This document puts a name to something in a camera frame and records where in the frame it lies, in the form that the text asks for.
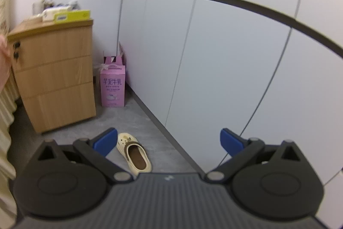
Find cream clog brown insole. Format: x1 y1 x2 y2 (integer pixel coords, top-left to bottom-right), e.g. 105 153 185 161
116 132 152 176

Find pink milk carton box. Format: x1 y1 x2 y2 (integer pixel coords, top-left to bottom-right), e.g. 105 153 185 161
99 45 126 108

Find wooden drawer nightstand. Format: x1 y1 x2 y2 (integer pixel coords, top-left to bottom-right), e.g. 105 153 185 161
8 19 96 133

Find cream bed skirt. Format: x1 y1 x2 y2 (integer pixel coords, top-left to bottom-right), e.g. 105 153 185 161
1 71 20 228

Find white wardrobe doors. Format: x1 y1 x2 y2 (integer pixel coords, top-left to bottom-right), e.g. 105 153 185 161
118 0 342 213

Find keys in drawer lock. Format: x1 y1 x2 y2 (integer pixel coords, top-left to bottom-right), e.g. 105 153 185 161
13 41 21 61

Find pink duvet cover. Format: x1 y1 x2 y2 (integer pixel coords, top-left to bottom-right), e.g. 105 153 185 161
0 34 12 92

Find yellow box on nightstand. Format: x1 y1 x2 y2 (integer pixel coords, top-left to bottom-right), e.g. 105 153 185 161
53 10 91 24

